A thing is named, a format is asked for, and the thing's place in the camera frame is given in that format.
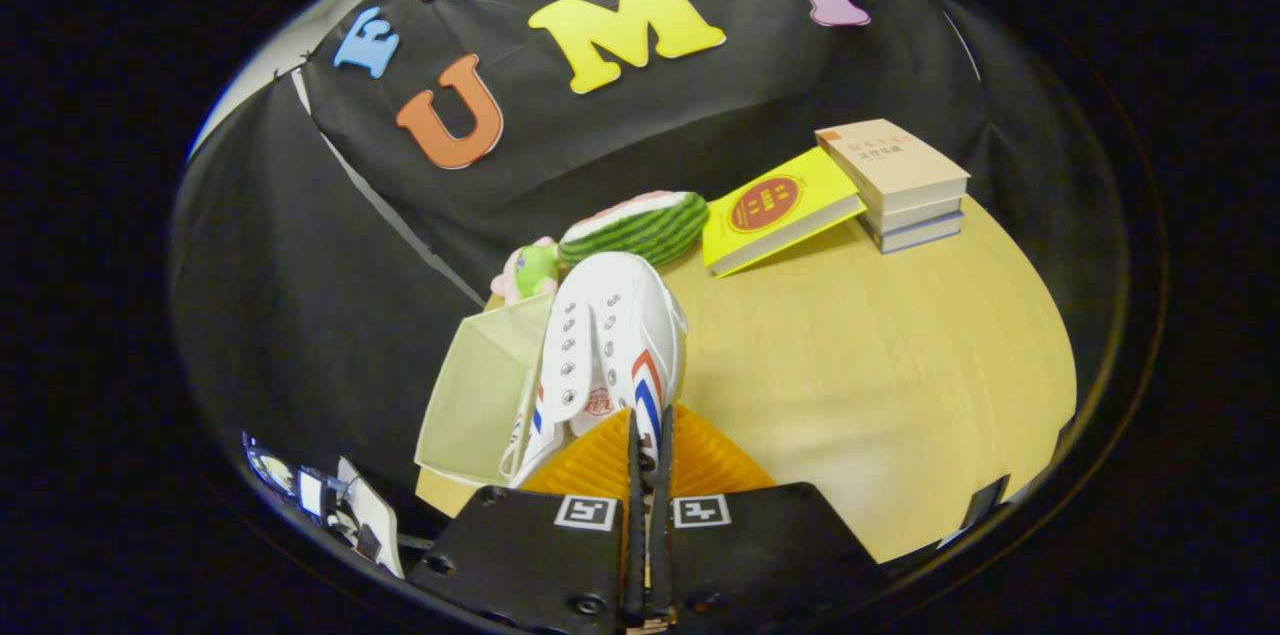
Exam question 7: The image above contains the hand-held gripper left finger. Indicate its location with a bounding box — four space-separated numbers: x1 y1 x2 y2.
403 407 649 635

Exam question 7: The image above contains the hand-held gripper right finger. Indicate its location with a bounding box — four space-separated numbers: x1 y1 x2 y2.
648 404 891 635

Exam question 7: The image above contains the translucent storage box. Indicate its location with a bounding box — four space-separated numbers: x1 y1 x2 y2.
414 293 557 489

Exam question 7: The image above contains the white paper sheet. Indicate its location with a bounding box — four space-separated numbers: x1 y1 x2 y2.
335 456 407 579

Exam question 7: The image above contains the small dark block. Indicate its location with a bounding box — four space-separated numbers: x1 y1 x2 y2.
960 475 1012 531

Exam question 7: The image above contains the green and pink plush toy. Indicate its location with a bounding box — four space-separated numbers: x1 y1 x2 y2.
489 236 562 307

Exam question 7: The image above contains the yellow book with red circle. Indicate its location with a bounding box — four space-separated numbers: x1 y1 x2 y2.
701 147 867 279

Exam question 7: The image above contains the watermelon slice plush toy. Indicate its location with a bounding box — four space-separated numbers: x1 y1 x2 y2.
556 191 712 269

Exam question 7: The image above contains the grey-blue book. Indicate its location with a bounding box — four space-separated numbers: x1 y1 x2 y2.
869 211 967 255

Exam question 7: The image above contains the white book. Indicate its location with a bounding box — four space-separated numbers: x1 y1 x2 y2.
859 197 964 235

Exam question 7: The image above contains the tan cover book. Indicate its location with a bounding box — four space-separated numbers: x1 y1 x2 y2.
814 119 972 215

